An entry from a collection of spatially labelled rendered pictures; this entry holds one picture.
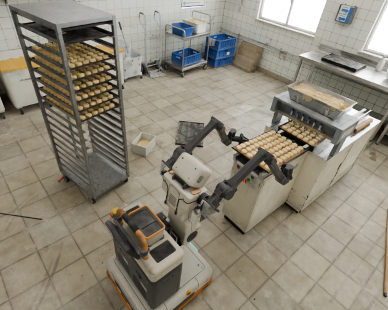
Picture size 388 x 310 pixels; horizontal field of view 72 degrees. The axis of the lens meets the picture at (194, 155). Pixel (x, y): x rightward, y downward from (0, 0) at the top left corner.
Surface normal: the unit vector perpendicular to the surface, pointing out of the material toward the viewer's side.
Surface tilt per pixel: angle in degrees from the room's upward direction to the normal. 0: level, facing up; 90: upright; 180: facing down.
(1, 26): 90
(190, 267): 0
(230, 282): 0
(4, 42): 90
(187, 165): 47
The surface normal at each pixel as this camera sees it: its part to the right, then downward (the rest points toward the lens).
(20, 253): 0.08, -0.77
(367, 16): -0.76, 0.36
